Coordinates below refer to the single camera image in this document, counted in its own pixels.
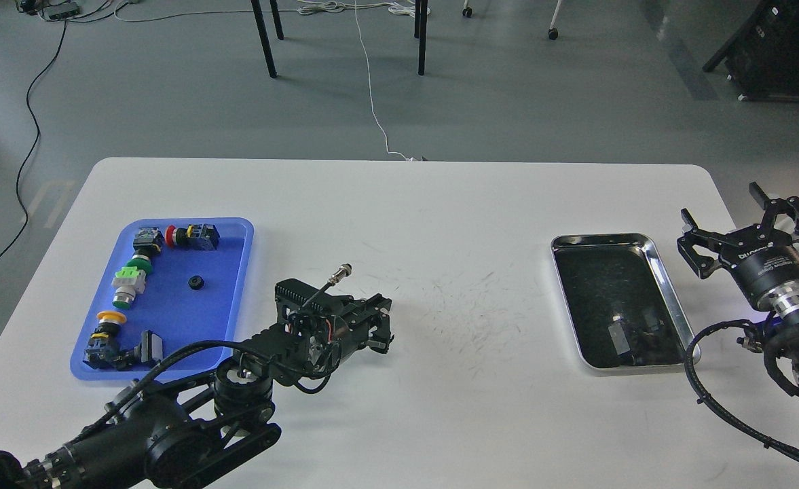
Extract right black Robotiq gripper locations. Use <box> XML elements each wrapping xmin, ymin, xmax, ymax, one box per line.
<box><xmin>677</xmin><ymin>181</ymin><xmax>799</xmax><ymax>310</ymax></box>

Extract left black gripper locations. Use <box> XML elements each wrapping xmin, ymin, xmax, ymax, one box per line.
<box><xmin>324</xmin><ymin>293</ymin><xmax>394</xmax><ymax>364</ymax></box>

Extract small black gear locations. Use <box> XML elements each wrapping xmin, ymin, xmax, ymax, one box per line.
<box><xmin>187</xmin><ymin>275</ymin><xmax>206</xmax><ymax>291</ymax></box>

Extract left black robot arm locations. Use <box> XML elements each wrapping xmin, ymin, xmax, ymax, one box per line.
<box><xmin>0</xmin><ymin>264</ymin><xmax>394</xmax><ymax>488</ymax></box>

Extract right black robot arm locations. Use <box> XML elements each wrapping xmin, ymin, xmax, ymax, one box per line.
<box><xmin>677</xmin><ymin>183</ymin><xmax>799</xmax><ymax>462</ymax></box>

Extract silver metal tray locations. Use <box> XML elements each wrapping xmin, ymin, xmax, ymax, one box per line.
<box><xmin>551</xmin><ymin>233</ymin><xmax>694</xmax><ymax>375</ymax></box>

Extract black cabinet in corner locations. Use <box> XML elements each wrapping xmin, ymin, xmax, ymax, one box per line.
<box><xmin>702</xmin><ymin>1</ymin><xmax>799</xmax><ymax>102</ymax></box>

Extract red emergency stop button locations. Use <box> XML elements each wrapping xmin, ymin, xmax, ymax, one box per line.
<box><xmin>164</xmin><ymin>223</ymin><xmax>220</xmax><ymax>251</ymax></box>

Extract blue plastic tray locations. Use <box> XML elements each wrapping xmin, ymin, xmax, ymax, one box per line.
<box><xmin>69</xmin><ymin>217</ymin><xmax>255</xmax><ymax>381</ymax></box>

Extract black table legs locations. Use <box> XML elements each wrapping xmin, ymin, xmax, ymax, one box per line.
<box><xmin>250</xmin><ymin>0</ymin><xmax>429</xmax><ymax>78</ymax></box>

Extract black square button switch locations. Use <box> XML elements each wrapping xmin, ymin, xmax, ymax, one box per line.
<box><xmin>113</xmin><ymin>330</ymin><xmax>164</xmax><ymax>369</ymax></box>

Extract grey black switch block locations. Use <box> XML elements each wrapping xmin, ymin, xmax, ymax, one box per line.
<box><xmin>132</xmin><ymin>227</ymin><xmax>164</xmax><ymax>257</ymax></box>

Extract green push button switch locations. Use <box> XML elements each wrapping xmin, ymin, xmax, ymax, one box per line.
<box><xmin>111</xmin><ymin>251</ymin><xmax>153</xmax><ymax>310</ymax></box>

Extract yellow push button switch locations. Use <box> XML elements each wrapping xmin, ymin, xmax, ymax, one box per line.
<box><xmin>83</xmin><ymin>310</ymin><xmax>127</xmax><ymax>369</ymax></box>

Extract white cable on floor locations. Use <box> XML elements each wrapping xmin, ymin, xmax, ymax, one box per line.
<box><xmin>297</xmin><ymin>0</ymin><xmax>434</xmax><ymax>162</ymax></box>

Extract black cable on floor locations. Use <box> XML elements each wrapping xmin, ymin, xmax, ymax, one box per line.
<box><xmin>0</xmin><ymin>0</ymin><xmax>128</xmax><ymax>367</ymax></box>

